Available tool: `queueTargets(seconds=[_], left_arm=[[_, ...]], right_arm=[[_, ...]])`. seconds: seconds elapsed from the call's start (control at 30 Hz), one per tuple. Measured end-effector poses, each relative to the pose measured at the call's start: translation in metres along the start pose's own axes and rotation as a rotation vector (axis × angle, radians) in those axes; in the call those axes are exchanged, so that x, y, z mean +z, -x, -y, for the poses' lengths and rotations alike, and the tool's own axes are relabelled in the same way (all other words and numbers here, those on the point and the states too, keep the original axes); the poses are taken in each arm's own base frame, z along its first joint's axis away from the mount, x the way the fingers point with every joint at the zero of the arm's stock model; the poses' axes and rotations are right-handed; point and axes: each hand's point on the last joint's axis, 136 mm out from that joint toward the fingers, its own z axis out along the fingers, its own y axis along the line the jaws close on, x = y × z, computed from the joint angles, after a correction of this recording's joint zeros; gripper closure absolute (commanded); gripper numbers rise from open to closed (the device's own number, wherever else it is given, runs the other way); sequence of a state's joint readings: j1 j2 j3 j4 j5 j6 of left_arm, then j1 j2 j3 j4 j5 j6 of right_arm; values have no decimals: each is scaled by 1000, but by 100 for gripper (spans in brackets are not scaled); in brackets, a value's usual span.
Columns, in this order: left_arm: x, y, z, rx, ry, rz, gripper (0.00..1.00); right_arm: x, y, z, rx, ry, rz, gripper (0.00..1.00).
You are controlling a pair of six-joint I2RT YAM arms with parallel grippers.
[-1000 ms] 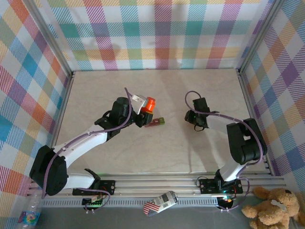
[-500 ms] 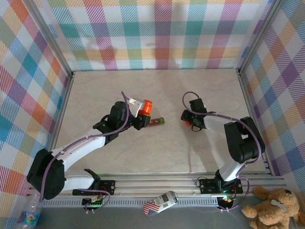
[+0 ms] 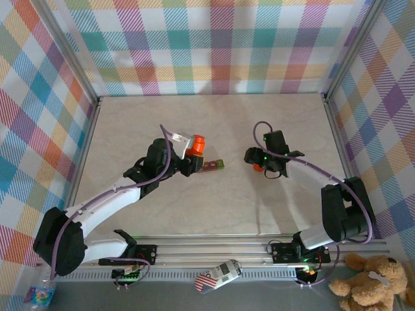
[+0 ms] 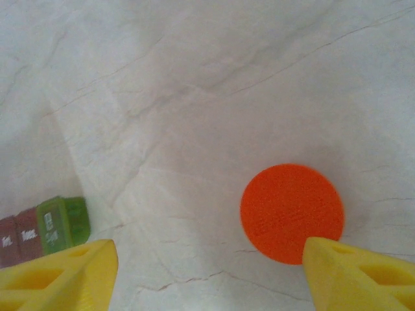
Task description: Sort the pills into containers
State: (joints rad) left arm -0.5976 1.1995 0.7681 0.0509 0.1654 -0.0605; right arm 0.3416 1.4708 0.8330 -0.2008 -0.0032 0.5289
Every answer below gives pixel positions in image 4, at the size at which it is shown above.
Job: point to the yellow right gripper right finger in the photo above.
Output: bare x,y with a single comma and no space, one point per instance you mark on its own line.
363,282

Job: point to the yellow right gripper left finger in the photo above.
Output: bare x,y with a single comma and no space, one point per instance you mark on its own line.
48,285

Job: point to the brown Tues pill box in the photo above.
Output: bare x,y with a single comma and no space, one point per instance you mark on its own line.
29,236

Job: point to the green pill box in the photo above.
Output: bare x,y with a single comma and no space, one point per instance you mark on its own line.
55,226

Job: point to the brown Fri pill box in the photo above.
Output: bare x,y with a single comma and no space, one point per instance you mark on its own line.
7,241

